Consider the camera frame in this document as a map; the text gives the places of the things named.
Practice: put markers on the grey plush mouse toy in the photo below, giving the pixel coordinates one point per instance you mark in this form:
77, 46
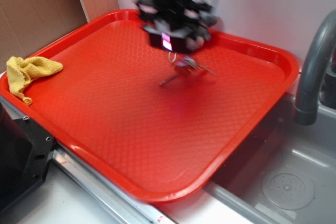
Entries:
200, 35

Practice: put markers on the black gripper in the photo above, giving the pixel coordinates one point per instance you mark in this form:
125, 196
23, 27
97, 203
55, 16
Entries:
169, 23

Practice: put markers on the grey plastic faucet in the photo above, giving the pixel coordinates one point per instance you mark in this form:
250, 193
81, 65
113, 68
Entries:
317, 80

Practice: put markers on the yellow cloth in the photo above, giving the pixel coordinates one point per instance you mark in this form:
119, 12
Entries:
22, 72

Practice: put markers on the grey toy sink basin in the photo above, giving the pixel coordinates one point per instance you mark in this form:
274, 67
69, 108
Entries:
282, 172

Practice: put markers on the brown cardboard panel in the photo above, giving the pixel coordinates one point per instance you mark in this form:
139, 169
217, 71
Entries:
29, 25

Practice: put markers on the red plastic tray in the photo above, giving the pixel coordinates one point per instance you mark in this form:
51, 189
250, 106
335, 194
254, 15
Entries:
157, 143

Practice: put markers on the silver keys bunch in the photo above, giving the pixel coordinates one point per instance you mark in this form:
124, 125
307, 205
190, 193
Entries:
183, 66

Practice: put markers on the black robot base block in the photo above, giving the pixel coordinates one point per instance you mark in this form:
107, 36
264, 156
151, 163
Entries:
26, 149

